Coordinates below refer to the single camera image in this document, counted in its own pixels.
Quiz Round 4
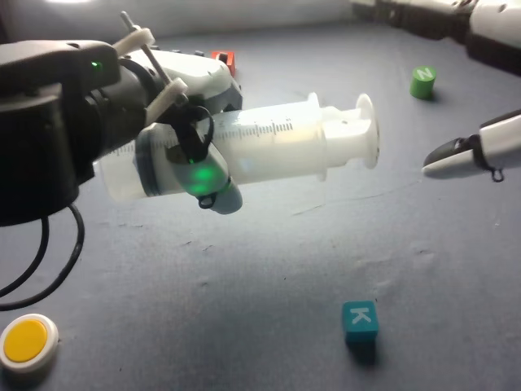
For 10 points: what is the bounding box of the teal letter K block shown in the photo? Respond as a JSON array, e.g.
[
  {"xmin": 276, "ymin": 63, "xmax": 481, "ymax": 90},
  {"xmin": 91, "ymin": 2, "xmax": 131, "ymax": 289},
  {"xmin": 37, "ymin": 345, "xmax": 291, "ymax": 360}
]
[{"xmin": 340, "ymin": 300, "xmax": 381, "ymax": 346}]

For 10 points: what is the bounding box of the grey table cloth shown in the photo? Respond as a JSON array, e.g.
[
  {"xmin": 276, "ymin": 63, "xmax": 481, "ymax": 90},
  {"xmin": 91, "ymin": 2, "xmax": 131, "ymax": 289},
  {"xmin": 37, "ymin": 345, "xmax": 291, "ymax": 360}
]
[{"xmin": 0, "ymin": 20, "xmax": 521, "ymax": 391}]

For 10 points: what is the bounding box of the white backdrop board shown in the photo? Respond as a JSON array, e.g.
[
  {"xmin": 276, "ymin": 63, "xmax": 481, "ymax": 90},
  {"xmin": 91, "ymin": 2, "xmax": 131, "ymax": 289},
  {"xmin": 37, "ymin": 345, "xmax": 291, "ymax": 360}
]
[{"xmin": 0, "ymin": 0, "xmax": 353, "ymax": 44}]

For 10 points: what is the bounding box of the white button with yellow top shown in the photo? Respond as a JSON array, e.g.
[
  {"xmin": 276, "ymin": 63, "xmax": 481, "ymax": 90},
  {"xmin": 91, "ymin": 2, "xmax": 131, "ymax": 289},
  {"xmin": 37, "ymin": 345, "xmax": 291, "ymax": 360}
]
[{"xmin": 0, "ymin": 313, "xmax": 59, "ymax": 374}]

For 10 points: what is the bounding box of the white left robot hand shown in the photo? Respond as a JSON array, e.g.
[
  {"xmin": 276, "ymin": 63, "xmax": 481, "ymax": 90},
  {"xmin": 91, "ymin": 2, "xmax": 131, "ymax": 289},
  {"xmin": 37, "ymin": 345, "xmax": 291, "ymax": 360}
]
[{"xmin": 150, "ymin": 47, "xmax": 245, "ymax": 215}]

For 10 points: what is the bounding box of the green letter N cylinder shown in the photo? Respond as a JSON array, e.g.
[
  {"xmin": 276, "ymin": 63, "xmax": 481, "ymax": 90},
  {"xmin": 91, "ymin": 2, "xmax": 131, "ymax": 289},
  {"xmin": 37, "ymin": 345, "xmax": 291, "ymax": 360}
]
[{"xmin": 409, "ymin": 64, "xmax": 438, "ymax": 100}]

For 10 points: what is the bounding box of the large clear plastic syringe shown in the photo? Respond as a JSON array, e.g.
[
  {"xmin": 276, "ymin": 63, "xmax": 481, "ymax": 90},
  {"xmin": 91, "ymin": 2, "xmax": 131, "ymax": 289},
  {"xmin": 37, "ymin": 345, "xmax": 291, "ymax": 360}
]
[{"xmin": 92, "ymin": 91, "xmax": 382, "ymax": 204}]

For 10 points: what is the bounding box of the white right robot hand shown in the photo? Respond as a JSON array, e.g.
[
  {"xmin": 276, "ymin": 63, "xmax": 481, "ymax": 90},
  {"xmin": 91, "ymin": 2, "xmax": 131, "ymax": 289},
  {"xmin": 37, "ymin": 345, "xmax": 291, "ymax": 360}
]
[{"xmin": 349, "ymin": 0, "xmax": 521, "ymax": 182}]

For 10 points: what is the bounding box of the orange number 9 block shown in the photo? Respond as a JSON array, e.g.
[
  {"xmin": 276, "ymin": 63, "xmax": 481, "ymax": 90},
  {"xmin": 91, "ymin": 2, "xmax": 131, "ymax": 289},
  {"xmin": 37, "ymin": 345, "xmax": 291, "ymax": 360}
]
[{"xmin": 210, "ymin": 50, "xmax": 237, "ymax": 77}]

